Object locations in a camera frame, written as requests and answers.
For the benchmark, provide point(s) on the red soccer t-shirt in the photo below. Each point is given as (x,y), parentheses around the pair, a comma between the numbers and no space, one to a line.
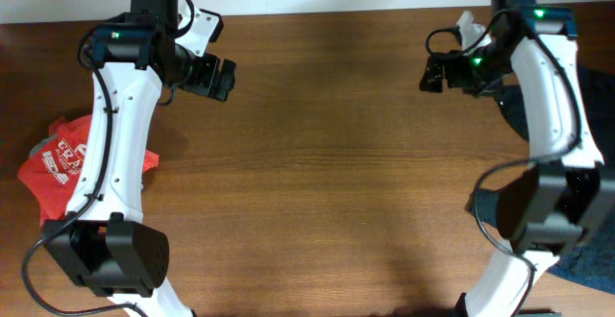
(53,173)

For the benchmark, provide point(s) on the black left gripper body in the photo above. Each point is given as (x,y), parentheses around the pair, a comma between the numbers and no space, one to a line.
(195,74)

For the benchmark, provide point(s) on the folded grey t-shirt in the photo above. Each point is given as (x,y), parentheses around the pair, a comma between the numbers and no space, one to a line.
(41,145)

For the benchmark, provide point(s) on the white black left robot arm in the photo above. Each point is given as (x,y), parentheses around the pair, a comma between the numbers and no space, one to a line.
(103,244)

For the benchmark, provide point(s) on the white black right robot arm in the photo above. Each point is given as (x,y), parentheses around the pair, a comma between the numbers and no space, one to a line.
(533,227)

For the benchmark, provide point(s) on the dark clothes pile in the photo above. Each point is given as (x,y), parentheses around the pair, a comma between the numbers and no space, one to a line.
(591,264)

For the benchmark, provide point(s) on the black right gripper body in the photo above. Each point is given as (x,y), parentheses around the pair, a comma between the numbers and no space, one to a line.
(474,72)

